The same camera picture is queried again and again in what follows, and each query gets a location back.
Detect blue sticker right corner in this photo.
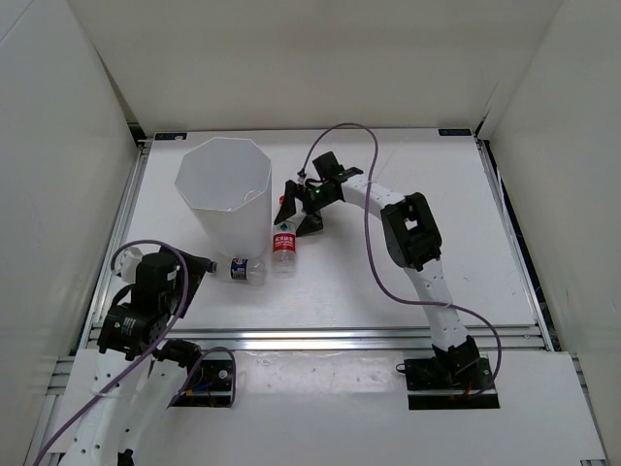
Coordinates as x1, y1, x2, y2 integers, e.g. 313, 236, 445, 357
438, 128, 472, 137

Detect red label plastic bottle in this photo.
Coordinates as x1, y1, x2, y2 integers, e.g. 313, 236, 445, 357
272, 219, 297, 276

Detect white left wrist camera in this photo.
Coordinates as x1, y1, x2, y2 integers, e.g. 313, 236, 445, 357
113, 247, 143, 284

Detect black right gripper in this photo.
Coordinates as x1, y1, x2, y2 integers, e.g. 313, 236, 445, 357
275, 181, 338, 238

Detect black cap plastic bottle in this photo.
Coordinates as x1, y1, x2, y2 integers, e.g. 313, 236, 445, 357
211, 256, 266, 286

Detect white octagonal bin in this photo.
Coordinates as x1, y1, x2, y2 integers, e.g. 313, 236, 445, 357
175, 137, 272, 258

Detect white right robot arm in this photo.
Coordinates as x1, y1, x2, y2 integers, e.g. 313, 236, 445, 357
274, 151, 480, 388

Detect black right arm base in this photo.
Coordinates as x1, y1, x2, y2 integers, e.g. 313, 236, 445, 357
395, 357, 501, 411

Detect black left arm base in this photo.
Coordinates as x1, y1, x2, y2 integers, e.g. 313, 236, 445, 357
172, 356, 237, 408

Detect blue sticker left corner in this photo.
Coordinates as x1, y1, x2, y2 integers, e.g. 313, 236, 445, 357
154, 132, 187, 141

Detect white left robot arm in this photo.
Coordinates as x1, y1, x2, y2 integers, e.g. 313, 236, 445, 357
34, 241, 216, 465

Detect blue sticker corner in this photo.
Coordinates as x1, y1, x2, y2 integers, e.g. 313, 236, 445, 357
154, 132, 187, 141
438, 128, 472, 137

